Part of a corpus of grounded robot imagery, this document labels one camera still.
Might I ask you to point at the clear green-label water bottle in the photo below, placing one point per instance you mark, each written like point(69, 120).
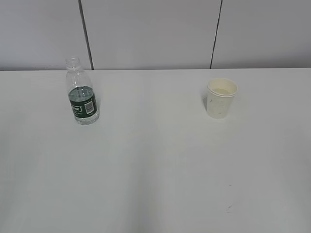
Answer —
point(80, 92)

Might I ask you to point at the white paper cup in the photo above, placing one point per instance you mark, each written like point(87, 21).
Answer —
point(220, 95)

